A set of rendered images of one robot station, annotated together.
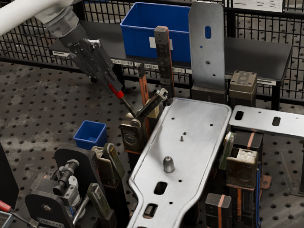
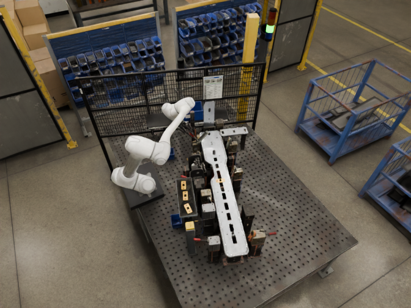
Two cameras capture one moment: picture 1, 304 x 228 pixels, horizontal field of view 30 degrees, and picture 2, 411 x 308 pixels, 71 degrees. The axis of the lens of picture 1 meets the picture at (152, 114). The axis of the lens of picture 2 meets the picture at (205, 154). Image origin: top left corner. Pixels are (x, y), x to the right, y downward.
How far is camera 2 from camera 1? 1.50 m
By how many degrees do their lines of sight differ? 25
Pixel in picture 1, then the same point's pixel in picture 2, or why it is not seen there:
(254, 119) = (227, 132)
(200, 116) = (212, 135)
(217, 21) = (212, 106)
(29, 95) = not seen: hidden behind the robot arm
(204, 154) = (221, 146)
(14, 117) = not seen: hidden behind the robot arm
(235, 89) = (218, 124)
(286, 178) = not seen: hidden behind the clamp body
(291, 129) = (239, 132)
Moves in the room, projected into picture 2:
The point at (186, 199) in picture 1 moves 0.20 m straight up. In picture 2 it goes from (224, 159) to (225, 145)
